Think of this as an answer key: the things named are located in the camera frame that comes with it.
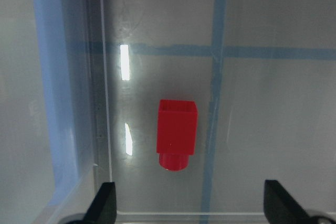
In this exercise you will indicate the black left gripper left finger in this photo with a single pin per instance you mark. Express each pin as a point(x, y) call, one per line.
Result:
point(103, 208)

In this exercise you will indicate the red block single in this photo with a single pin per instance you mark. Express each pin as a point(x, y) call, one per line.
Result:
point(176, 133)

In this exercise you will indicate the clear plastic storage box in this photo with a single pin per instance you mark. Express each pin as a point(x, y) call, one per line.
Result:
point(262, 75)

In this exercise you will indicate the blue plastic tray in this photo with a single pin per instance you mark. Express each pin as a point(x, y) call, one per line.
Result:
point(65, 58)

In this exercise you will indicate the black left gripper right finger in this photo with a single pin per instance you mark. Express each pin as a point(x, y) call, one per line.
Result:
point(281, 207)

